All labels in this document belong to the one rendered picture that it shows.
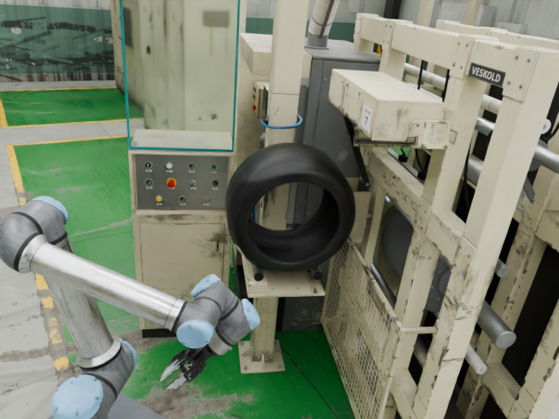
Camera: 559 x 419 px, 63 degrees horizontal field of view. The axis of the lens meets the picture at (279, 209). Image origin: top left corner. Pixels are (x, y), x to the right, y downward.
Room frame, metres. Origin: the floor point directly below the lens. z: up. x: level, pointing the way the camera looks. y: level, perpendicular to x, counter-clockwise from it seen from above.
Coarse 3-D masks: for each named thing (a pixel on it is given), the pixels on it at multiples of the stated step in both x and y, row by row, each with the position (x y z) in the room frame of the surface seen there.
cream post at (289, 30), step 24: (288, 0) 2.12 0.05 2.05; (288, 24) 2.13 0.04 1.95; (288, 48) 2.13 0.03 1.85; (288, 72) 2.13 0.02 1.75; (288, 96) 2.13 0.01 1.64; (288, 120) 2.13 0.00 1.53; (288, 192) 2.14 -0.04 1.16; (264, 216) 2.12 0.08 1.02; (264, 312) 2.13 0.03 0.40; (264, 336) 2.13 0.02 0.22
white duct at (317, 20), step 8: (320, 0) 2.60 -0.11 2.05; (328, 0) 2.58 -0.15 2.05; (336, 0) 2.58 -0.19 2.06; (320, 8) 2.62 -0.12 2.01; (336, 8) 2.64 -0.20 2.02; (312, 16) 2.70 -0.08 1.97; (320, 16) 2.64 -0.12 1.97; (312, 24) 2.71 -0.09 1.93; (320, 24) 2.67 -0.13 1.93; (328, 24) 2.68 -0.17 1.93; (312, 32) 2.73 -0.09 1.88; (328, 32) 2.75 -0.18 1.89
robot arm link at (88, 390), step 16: (64, 384) 1.05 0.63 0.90; (80, 384) 1.05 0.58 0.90; (96, 384) 1.05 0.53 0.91; (64, 400) 0.99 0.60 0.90; (80, 400) 0.99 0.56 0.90; (96, 400) 1.00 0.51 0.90; (112, 400) 1.07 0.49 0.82; (64, 416) 0.95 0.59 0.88; (80, 416) 0.95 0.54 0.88; (96, 416) 0.99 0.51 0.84
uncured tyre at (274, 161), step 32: (256, 160) 1.86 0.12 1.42; (288, 160) 1.79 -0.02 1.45; (320, 160) 1.84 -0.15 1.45; (256, 192) 1.73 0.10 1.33; (352, 192) 1.86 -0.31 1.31; (256, 224) 2.01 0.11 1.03; (320, 224) 2.06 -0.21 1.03; (352, 224) 1.84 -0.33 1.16; (256, 256) 1.73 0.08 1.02; (288, 256) 1.93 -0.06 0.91; (320, 256) 1.79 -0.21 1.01
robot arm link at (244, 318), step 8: (240, 304) 1.12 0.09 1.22; (248, 304) 1.13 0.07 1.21; (240, 312) 1.10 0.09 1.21; (248, 312) 1.10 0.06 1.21; (256, 312) 1.15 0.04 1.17; (224, 320) 1.08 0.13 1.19; (232, 320) 1.08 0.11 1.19; (240, 320) 1.09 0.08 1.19; (248, 320) 1.09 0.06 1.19; (256, 320) 1.10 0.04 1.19; (216, 328) 1.09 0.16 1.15; (224, 328) 1.08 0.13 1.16; (232, 328) 1.08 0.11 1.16; (240, 328) 1.08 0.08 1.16; (248, 328) 1.08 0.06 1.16; (224, 336) 1.07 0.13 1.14; (232, 336) 1.07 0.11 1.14; (240, 336) 1.08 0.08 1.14; (232, 344) 1.07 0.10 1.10
